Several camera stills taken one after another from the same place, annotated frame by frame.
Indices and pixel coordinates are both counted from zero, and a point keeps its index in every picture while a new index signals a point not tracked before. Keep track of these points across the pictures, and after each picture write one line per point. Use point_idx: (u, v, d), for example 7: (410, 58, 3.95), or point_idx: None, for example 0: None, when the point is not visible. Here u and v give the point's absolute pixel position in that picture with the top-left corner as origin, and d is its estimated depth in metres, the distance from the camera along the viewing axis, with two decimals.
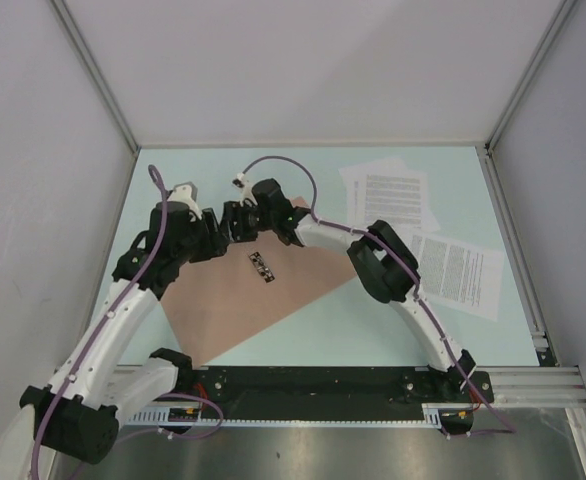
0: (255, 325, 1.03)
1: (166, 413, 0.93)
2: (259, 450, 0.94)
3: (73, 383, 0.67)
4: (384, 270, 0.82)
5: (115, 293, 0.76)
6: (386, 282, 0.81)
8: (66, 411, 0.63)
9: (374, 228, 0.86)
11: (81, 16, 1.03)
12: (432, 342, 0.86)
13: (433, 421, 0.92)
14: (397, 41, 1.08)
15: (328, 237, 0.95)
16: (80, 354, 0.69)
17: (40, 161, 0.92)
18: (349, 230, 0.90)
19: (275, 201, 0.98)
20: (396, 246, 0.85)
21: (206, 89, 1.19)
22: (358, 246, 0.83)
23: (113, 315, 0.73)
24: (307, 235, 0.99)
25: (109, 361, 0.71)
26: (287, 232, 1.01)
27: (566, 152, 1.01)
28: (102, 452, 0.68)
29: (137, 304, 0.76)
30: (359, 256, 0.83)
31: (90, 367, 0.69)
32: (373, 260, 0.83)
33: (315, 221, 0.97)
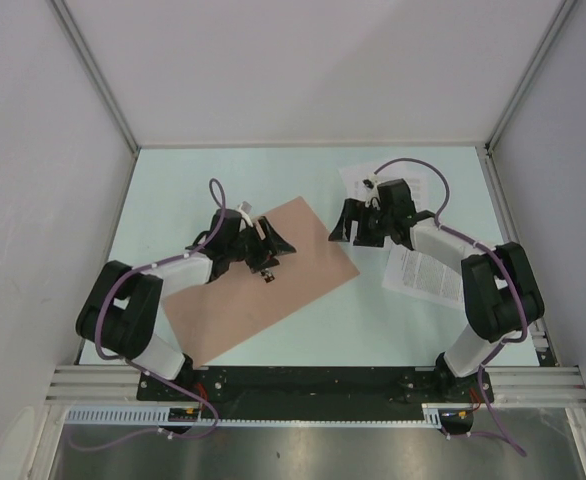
0: (256, 325, 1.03)
1: (166, 413, 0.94)
2: (258, 450, 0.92)
3: (152, 268, 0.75)
4: (497, 301, 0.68)
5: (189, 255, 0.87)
6: (497, 316, 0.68)
8: (142, 282, 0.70)
9: (505, 250, 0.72)
11: (81, 16, 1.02)
12: (469, 361, 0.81)
13: (433, 421, 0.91)
14: (398, 40, 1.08)
15: (444, 248, 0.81)
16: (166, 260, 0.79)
17: (40, 161, 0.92)
18: (474, 242, 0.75)
19: (397, 197, 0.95)
20: (521, 279, 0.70)
21: (206, 88, 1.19)
22: (476, 260, 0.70)
23: (188, 257, 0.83)
24: (422, 240, 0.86)
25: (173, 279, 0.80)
26: (399, 231, 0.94)
27: (566, 152, 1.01)
28: (133, 351, 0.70)
29: (203, 262, 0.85)
30: (474, 273, 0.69)
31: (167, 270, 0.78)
32: (490, 287, 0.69)
33: (436, 225, 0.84)
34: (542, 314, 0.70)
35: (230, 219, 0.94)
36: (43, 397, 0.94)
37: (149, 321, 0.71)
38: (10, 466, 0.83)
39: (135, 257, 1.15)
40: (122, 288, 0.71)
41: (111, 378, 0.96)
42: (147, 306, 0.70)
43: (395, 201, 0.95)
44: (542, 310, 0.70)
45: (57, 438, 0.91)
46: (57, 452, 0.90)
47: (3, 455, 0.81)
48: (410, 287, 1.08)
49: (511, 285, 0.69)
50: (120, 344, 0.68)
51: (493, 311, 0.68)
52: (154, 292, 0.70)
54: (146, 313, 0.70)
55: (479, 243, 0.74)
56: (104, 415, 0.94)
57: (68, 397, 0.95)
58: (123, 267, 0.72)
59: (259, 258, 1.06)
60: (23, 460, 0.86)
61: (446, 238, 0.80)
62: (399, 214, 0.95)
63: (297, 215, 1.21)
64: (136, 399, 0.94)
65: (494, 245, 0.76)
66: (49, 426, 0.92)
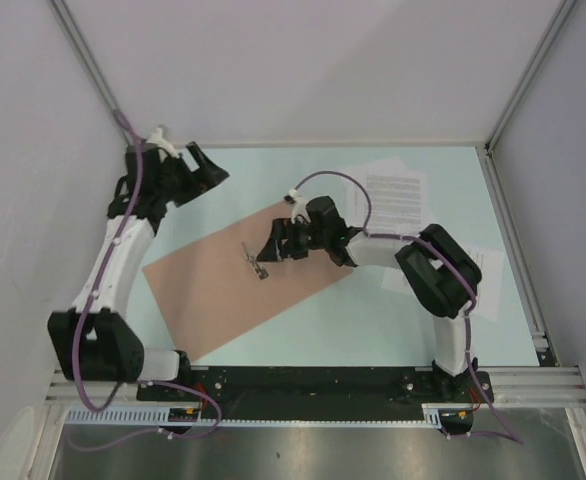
0: (252, 321, 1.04)
1: (166, 413, 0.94)
2: (257, 450, 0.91)
3: (97, 297, 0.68)
4: (439, 279, 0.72)
5: (115, 227, 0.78)
6: (444, 292, 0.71)
8: (98, 322, 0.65)
9: (428, 233, 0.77)
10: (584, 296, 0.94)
11: (81, 15, 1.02)
12: (454, 347, 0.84)
13: (433, 421, 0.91)
14: (398, 40, 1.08)
15: (378, 250, 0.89)
16: (100, 269, 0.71)
17: (41, 161, 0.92)
18: (399, 237, 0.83)
19: (329, 220, 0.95)
20: (452, 254, 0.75)
21: (205, 87, 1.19)
22: (408, 250, 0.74)
23: (120, 242, 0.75)
24: (358, 252, 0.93)
25: (124, 284, 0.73)
26: (339, 251, 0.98)
27: (567, 152, 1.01)
28: (132, 368, 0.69)
29: (139, 229, 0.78)
30: (410, 263, 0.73)
31: (110, 283, 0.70)
32: (428, 267, 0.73)
33: (366, 234, 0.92)
34: (480, 277, 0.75)
35: (147, 152, 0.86)
36: (43, 397, 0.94)
37: (130, 340, 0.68)
38: (10, 466, 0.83)
39: None
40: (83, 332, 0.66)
41: None
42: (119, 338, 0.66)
43: (325, 225, 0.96)
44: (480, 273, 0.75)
45: (58, 438, 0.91)
46: (57, 452, 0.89)
47: (3, 455, 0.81)
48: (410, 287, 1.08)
49: (444, 259, 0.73)
50: (120, 371, 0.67)
51: (439, 290, 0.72)
52: (117, 323, 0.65)
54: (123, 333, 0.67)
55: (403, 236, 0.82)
56: (104, 415, 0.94)
57: (68, 397, 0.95)
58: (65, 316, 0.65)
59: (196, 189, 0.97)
60: (23, 461, 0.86)
61: (377, 244, 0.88)
62: (328, 235, 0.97)
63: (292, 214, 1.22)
64: (136, 399, 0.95)
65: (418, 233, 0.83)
66: (49, 427, 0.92)
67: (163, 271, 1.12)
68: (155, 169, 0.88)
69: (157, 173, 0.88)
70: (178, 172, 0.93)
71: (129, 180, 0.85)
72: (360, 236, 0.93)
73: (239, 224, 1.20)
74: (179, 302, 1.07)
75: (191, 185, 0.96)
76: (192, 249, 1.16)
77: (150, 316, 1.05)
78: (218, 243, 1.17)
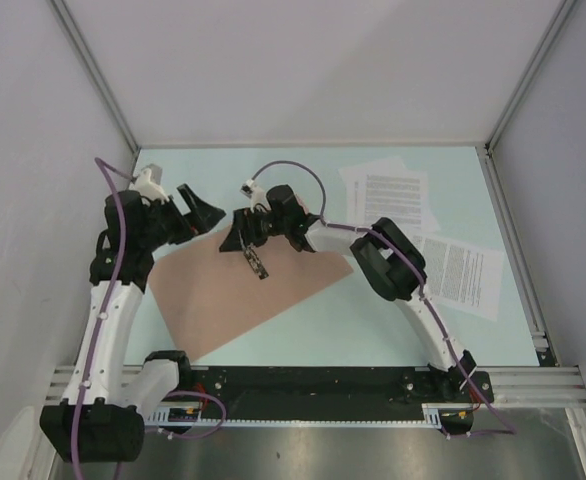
0: (252, 322, 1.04)
1: (166, 413, 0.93)
2: (258, 450, 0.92)
3: (89, 388, 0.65)
4: (388, 267, 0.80)
5: (100, 296, 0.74)
6: (392, 278, 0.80)
8: (92, 416, 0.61)
9: (379, 225, 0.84)
10: (584, 296, 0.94)
11: (80, 15, 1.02)
12: (434, 341, 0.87)
13: (433, 421, 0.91)
14: (398, 40, 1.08)
15: (335, 240, 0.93)
16: (88, 356, 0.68)
17: (41, 161, 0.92)
18: (354, 229, 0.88)
19: (289, 208, 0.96)
20: (400, 243, 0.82)
21: (205, 88, 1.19)
22: (360, 242, 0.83)
23: (106, 317, 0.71)
24: (317, 241, 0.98)
25: (117, 361, 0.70)
26: (298, 239, 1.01)
27: (567, 151, 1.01)
28: (135, 448, 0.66)
29: (125, 294, 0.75)
30: (360, 253, 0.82)
31: (102, 369, 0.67)
32: (379, 257, 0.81)
33: (323, 224, 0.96)
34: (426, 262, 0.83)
35: (128, 201, 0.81)
36: (43, 397, 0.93)
37: (126, 418, 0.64)
38: (9, 466, 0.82)
39: None
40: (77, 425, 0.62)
41: None
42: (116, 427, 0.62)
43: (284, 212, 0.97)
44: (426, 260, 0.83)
45: None
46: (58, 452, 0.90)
47: (3, 456, 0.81)
48: None
49: (392, 249, 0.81)
50: (123, 455, 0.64)
51: (388, 276, 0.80)
52: (111, 414, 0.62)
54: (118, 416, 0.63)
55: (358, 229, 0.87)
56: None
57: None
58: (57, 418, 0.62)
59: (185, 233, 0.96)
60: (22, 461, 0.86)
61: (332, 233, 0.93)
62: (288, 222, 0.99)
63: None
64: None
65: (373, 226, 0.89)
66: None
67: (162, 271, 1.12)
68: (138, 220, 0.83)
69: (141, 222, 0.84)
70: (166, 216, 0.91)
71: (111, 235, 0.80)
72: (318, 225, 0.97)
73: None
74: (178, 303, 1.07)
75: (182, 226, 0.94)
76: (192, 250, 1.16)
77: (150, 315, 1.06)
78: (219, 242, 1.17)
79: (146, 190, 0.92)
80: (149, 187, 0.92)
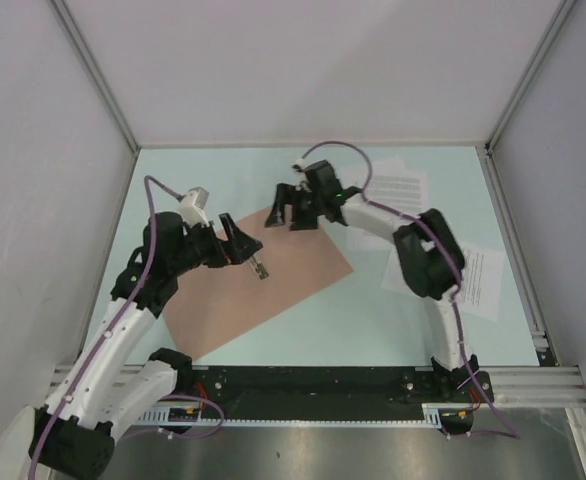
0: (253, 322, 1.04)
1: (166, 413, 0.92)
2: (259, 451, 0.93)
3: (69, 403, 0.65)
4: (427, 262, 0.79)
5: (114, 312, 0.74)
6: (429, 274, 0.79)
8: (60, 434, 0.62)
9: (427, 217, 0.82)
10: (584, 295, 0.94)
11: (81, 15, 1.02)
12: (448, 340, 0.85)
13: (433, 421, 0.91)
14: (398, 40, 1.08)
15: (376, 223, 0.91)
16: (80, 369, 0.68)
17: (41, 160, 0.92)
18: (399, 214, 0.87)
19: (324, 179, 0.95)
20: (444, 239, 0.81)
21: (205, 88, 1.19)
22: (404, 231, 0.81)
23: (111, 336, 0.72)
24: (352, 215, 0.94)
25: (106, 382, 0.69)
26: (332, 209, 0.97)
27: (567, 151, 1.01)
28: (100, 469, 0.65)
29: (136, 320, 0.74)
30: (403, 243, 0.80)
31: (87, 388, 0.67)
32: (420, 250, 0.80)
33: (364, 201, 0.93)
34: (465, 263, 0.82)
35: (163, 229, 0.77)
36: (43, 397, 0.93)
37: (96, 440, 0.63)
38: None
39: None
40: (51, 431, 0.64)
41: None
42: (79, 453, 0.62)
43: (323, 184, 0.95)
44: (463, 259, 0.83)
45: None
46: None
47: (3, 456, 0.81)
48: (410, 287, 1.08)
49: (437, 244, 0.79)
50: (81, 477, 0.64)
51: (425, 271, 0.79)
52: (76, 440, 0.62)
54: (84, 439, 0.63)
55: (403, 215, 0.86)
56: None
57: None
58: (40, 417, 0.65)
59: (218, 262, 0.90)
60: None
61: (373, 212, 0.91)
62: (330, 194, 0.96)
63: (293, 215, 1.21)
64: None
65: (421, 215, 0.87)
66: None
67: None
68: (172, 246, 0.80)
69: (175, 247, 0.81)
70: (203, 241, 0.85)
71: (143, 252, 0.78)
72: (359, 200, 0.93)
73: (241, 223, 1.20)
74: (179, 302, 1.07)
75: (217, 254, 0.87)
76: None
77: None
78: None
79: (187, 213, 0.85)
80: (191, 210, 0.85)
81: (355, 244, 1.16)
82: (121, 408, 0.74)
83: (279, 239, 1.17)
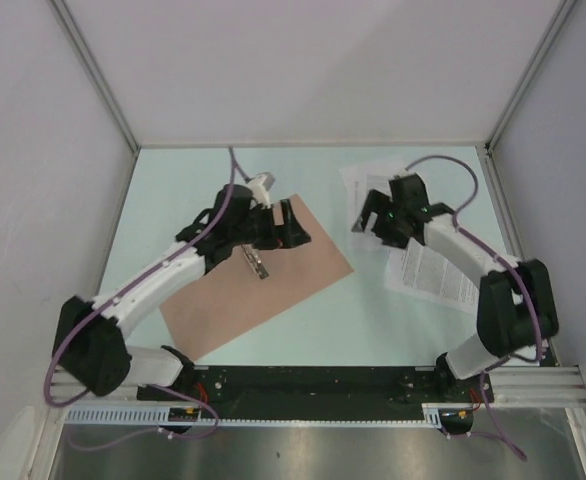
0: (253, 322, 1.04)
1: (166, 412, 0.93)
2: (258, 450, 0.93)
3: (114, 305, 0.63)
4: (513, 320, 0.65)
5: (175, 248, 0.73)
6: (511, 335, 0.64)
8: (99, 327, 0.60)
9: (528, 267, 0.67)
10: (584, 295, 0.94)
11: (80, 15, 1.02)
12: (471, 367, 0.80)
13: (433, 421, 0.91)
14: (398, 40, 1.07)
15: (459, 250, 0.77)
16: (131, 281, 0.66)
17: (40, 160, 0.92)
18: (495, 255, 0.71)
19: (409, 191, 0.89)
20: (540, 298, 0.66)
21: (206, 88, 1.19)
22: (497, 278, 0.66)
23: (168, 264, 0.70)
24: (434, 237, 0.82)
25: (147, 305, 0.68)
26: (412, 222, 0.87)
27: (568, 151, 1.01)
28: (106, 389, 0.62)
29: (192, 263, 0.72)
30: (493, 292, 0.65)
31: (134, 299, 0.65)
32: (505, 301, 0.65)
33: (453, 225, 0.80)
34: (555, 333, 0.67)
35: (237, 198, 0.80)
36: None
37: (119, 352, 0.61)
38: (9, 466, 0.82)
39: (134, 259, 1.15)
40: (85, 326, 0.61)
41: None
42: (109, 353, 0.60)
43: (406, 193, 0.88)
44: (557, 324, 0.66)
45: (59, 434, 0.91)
46: (57, 452, 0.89)
47: (3, 456, 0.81)
48: (410, 287, 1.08)
49: (527, 298, 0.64)
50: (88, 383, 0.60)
51: (507, 331, 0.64)
52: (111, 338, 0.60)
54: (116, 346, 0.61)
55: (500, 258, 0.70)
56: (103, 415, 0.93)
57: (68, 396, 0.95)
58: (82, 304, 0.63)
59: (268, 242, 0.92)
60: (22, 460, 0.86)
61: (463, 244, 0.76)
62: (413, 205, 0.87)
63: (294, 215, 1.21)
64: (136, 399, 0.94)
65: (516, 259, 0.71)
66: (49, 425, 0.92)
67: None
68: (239, 216, 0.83)
69: (239, 217, 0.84)
70: (263, 221, 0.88)
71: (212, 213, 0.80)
72: (449, 225, 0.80)
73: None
74: (179, 301, 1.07)
75: (269, 236, 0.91)
76: None
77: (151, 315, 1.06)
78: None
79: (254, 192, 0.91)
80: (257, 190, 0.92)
81: (355, 244, 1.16)
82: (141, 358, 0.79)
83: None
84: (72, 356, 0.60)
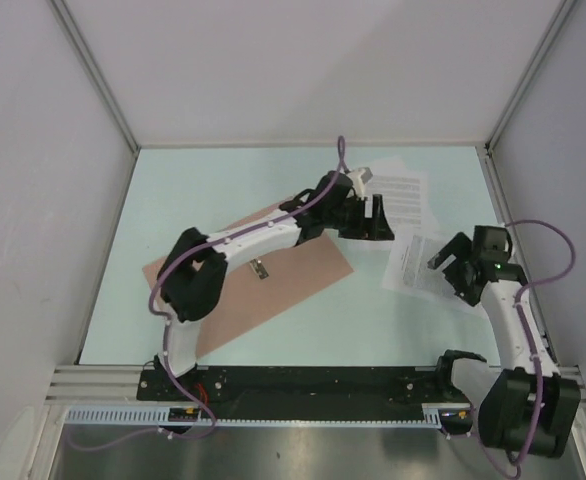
0: (253, 321, 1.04)
1: (166, 413, 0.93)
2: (258, 450, 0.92)
3: (225, 244, 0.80)
4: (514, 424, 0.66)
5: (277, 215, 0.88)
6: (505, 433, 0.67)
8: (209, 259, 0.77)
9: (558, 386, 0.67)
10: (584, 295, 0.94)
11: (80, 15, 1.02)
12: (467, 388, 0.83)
13: (433, 421, 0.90)
14: (399, 40, 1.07)
15: (504, 330, 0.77)
16: (240, 231, 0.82)
17: (41, 160, 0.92)
18: (533, 354, 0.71)
19: (490, 243, 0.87)
20: (552, 420, 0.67)
21: (206, 88, 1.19)
22: (520, 379, 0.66)
23: (272, 225, 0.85)
24: (489, 297, 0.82)
25: (248, 254, 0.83)
26: (478, 269, 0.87)
27: (568, 151, 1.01)
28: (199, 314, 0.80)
29: (292, 229, 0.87)
30: (508, 392, 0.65)
31: (240, 245, 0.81)
32: (517, 405, 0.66)
33: (515, 300, 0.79)
34: (551, 454, 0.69)
35: (339, 184, 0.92)
36: (43, 397, 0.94)
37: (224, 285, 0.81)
38: (9, 466, 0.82)
39: (134, 259, 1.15)
40: (200, 252, 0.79)
41: (108, 379, 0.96)
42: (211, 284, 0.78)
43: (487, 246, 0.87)
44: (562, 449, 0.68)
45: (60, 433, 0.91)
46: (57, 452, 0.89)
47: (3, 456, 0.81)
48: (410, 286, 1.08)
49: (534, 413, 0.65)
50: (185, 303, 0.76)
51: (504, 430, 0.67)
52: (218, 270, 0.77)
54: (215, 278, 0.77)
55: (535, 360, 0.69)
56: (104, 415, 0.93)
57: (68, 397, 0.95)
58: (200, 237, 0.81)
59: (351, 232, 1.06)
60: (22, 460, 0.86)
61: (511, 323, 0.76)
62: (487, 258, 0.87)
63: None
64: (136, 399, 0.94)
65: (553, 369, 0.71)
66: (49, 425, 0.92)
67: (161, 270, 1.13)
68: (335, 201, 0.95)
69: (336, 202, 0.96)
70: (353, 212, 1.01)
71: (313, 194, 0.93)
72: (509, 293, 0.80)
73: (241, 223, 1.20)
74: None
75: (357, 225, 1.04)
76: None
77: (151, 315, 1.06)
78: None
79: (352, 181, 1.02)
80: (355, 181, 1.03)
81: (354, 244, 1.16)
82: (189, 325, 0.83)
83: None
84: (180, 278, 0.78)
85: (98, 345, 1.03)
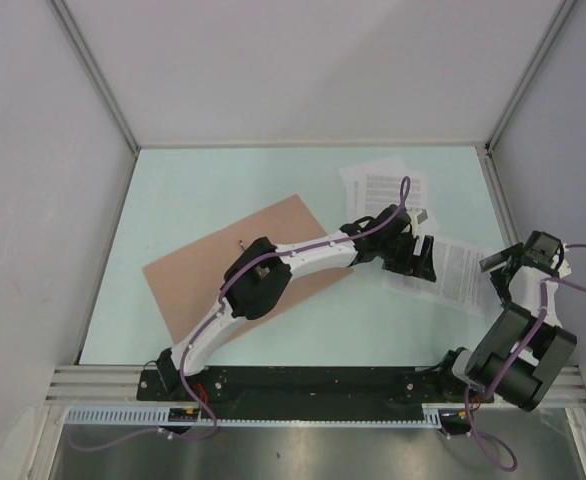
0: (254, 321, 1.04)
1: (166, 413, 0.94)
2: (258, 450, 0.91)
3: (291, 255, 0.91)
4: (498, 355, 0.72)
5: (338, 236, 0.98)
6: (486, 360, 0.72)
8: (277, 268, 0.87)
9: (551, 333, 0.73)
10: (584, 295, 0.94)
11: (81, 15, 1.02)
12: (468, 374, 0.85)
13: (433, 421, 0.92)
14: (399, 39, 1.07)
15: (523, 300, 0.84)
16: (306, 245, 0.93)
17: (41, 160, 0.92)
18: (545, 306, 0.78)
19: (540, 248, 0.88)
20: (539, 367, 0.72)
21: (206, 88, 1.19)
22: (519, 316, 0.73)
23: (332, 245, 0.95)
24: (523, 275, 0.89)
25: (306, 268, 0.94)
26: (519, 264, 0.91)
27: (568, 151, 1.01)
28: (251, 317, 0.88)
29: (349, 252, 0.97)
30: (503, 320, 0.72)
31: (303, 258, 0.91)
32: (508, 335, 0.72)
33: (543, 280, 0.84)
34: (526, 404, 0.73)
35: (401, 218, 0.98)
36: (43, 397, 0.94)
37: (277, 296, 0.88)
38: (9, 466, 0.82)
39: (134, 259, 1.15)
40: (266, 259, 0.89)
41: (107, 379, 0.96)
42: (271, 293, 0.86)
43: (534, 247, 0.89)
44: (535, 402, 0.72)
45: (60, 433, 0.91)
46: (57, 452, 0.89)
47: (3, 456, 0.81)
48: (410, 287, 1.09)
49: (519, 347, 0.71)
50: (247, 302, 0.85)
51: (487, 357, 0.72)
52: (281, 280, 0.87)
54: (276, 287, 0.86)
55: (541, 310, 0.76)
56: (104, 415, 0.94)
57: (68, 397, 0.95)
58: (268, 247, 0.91)
59: (399, 266, 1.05)
60: (22, 460, 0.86)
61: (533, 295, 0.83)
62: (529, 258, 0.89)
63: (295, 215, 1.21)
64: (136, 399, 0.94)
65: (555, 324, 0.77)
66: (49, 426, 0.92)
67: (160, 270, 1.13)
68: (391, 233, 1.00)
69: (392, 234, 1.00)
70: (406, 246, 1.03)
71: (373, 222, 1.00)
72: (535, 277, 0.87)
73: (240, 223, 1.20)
74: (179, 302, 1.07)
75: (405, 259, 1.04)
76: (191, 250, 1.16)
77: (151, 315, 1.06)
78: (220, 241, 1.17)
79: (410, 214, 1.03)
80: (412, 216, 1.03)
81: None
82: (226, 324, 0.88)
83: (277, 238, 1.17)
84: (247, 280, 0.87)
85: (98, 344, 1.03)
